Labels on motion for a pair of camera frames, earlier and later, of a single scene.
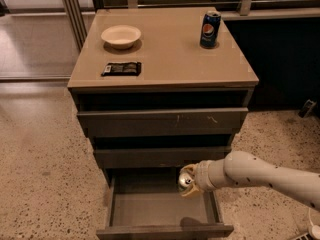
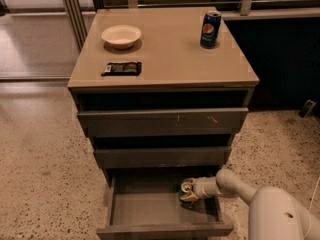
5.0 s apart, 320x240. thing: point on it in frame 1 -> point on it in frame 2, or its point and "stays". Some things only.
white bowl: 121,36 stays
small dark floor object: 308,106 stays
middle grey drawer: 158,157 stays
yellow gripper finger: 193,167 -> 191,181
